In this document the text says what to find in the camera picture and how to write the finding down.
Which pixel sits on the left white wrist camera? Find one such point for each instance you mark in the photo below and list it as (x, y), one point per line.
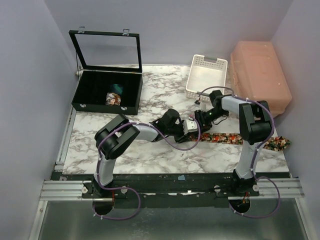
(190, 126)

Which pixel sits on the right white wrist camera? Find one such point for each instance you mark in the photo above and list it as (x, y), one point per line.
(201, 105)

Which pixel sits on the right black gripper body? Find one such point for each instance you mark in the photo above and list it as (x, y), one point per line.
(199, 121)

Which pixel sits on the white plastic basket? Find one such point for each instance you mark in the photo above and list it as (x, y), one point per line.
(205, 72)

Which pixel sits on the colourful patterned necktie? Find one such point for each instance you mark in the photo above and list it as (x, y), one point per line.
(277, 143)

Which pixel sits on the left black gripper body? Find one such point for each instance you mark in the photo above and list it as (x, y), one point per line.
(177, 131)

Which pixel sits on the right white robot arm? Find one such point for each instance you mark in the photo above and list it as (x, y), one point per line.
(256, 127)

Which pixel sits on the aluminium extrusion rail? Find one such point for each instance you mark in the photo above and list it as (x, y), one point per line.
(61, 191)

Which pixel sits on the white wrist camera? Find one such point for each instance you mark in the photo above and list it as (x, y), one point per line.
(201, 105)
(190, 126)

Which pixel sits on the black display box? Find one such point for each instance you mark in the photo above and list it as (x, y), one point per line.
(107, 58)

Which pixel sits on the pink plastic storage box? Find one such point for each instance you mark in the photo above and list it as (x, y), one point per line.
(255, 73)

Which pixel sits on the rolled patterned tie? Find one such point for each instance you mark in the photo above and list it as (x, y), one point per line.
(113, 99)

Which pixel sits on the black mounting rail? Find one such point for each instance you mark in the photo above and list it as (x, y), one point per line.
(192, 190)

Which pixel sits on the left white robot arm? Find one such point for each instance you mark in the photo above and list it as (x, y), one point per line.
(114, 139)

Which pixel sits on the rolled teal tie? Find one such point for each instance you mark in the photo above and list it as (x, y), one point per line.
(117, 89)

